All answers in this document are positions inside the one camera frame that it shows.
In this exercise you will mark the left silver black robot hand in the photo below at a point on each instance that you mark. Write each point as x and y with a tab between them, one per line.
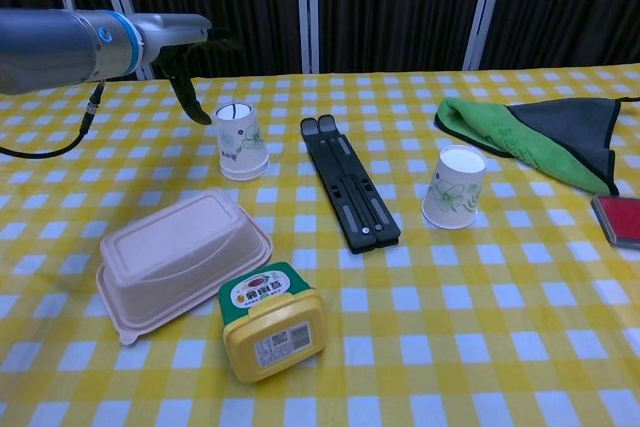
175	34

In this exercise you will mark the paper cup with line mark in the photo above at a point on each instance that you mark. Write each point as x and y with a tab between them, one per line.
237	139

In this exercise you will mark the white floral paper cup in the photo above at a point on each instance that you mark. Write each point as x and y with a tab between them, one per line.
246	174
452	192

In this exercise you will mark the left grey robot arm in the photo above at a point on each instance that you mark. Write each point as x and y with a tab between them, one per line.
55	47

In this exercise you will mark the pink plastic lunch box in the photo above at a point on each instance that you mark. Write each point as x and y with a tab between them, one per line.
175	252

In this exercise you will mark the black folding laptop stand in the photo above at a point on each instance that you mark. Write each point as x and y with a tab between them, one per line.
350	187

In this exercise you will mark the green yellow sauce tub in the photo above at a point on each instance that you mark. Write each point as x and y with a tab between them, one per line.
272	327

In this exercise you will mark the green microfibre cloth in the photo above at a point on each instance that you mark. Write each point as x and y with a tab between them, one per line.
530	142

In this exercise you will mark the yellow white checked tablecloth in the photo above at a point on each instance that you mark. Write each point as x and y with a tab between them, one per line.
450	322

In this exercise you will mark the red stamp pad box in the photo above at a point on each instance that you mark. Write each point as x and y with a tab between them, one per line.
622	219

